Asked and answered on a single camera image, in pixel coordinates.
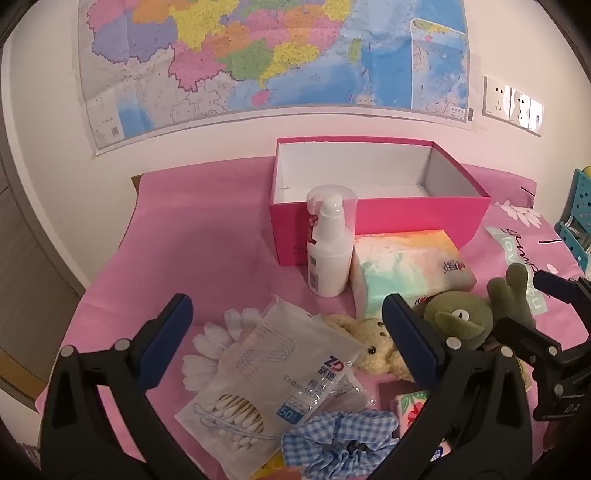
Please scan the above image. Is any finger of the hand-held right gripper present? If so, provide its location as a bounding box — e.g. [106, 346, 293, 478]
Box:
[494, 316, 572, 366]
[533, 270, 591, 308]

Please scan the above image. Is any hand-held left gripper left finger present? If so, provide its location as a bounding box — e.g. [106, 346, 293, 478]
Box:
[39, 293, 208, 480]

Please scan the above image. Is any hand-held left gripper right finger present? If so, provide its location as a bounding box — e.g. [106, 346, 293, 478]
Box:
[360, 294, 536, 480]

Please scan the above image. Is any beige teddy bear plush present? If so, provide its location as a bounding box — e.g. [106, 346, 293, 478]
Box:
[323, 314, 416, 381]

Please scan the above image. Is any green plush toy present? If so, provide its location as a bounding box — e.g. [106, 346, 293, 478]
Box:
[413, 264, 536, 352]

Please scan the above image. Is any floral pocket tissue pack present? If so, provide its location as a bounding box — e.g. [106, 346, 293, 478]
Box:
[390, 390, 432, 437]

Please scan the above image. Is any cotton swab pack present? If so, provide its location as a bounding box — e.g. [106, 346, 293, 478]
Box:
[174, 294, 365, 478]

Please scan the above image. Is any blue gingham scrunchie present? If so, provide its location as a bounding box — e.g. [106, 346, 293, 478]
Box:
[281, 410, 400, 480]

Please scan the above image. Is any pink cardboard box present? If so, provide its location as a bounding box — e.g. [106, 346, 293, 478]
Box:
[269, 136, 491, 267]

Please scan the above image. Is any pastel tissue pack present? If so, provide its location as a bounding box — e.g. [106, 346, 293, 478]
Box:
[349, 229, 478, 319]

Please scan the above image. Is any blue plastic basket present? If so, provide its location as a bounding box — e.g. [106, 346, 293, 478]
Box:
[554, 168, 591, 273]

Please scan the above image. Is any pink flower-print tablecloth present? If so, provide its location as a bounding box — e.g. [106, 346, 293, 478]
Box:
[60, 157, 591, 480]

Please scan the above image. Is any white pump bottle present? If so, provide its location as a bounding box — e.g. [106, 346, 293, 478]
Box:
[306, 185, 358, 297]

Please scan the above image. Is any grey door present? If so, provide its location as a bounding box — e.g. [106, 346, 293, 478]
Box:
[0, 138, 88, 411]

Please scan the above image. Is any white wall socket panel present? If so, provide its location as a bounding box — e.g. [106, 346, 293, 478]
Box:
[529, 98, 544, 137]
[482, 76, 512, 121]
[509, 85, 533, 128]

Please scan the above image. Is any colourful wall map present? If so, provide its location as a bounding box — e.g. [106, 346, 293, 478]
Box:
[76, 0, 472, 155]

